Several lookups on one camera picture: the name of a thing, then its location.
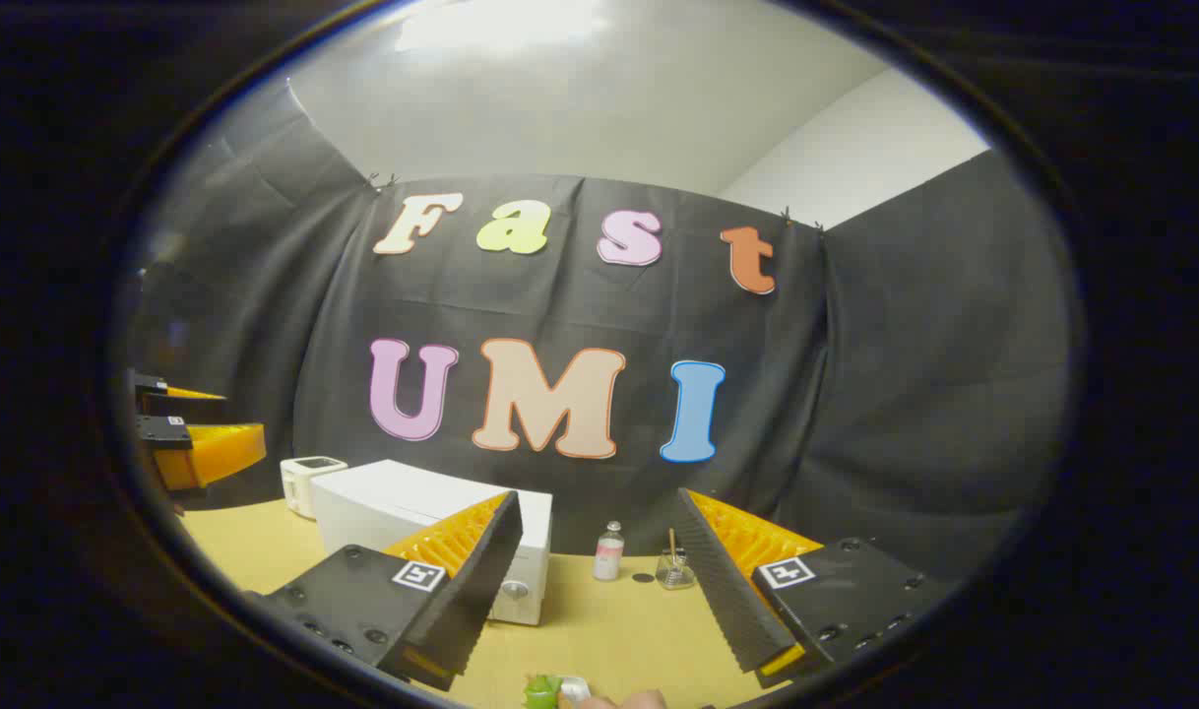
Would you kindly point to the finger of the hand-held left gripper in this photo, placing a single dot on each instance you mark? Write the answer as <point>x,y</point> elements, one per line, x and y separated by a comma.
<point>157,389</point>
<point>211,453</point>

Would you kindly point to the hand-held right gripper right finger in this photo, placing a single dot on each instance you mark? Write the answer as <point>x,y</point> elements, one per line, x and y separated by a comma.
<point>725,589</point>

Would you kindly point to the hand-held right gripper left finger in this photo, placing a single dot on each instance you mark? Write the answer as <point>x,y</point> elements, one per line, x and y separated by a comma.
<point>472,591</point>

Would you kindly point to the lettuce sandwich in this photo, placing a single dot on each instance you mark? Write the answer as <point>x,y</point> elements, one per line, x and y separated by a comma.
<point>540,693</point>

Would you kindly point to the white microwave oven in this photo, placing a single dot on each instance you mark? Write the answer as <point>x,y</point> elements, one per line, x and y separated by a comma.
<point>383,502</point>

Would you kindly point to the clear glass cup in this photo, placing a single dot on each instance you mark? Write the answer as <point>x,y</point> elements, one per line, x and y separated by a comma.
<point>674,574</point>

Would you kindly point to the small white toaster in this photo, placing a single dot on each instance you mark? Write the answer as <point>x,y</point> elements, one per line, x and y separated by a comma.
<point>309,483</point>

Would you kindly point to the small bottle with pink label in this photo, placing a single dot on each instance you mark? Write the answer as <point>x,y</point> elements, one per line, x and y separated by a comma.
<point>608,556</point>

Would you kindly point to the white foam tray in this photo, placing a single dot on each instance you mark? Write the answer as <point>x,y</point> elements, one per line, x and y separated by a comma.
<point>575,688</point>

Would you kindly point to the black backdrop cloth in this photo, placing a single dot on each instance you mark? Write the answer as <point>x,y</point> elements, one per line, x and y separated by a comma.
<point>836,394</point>

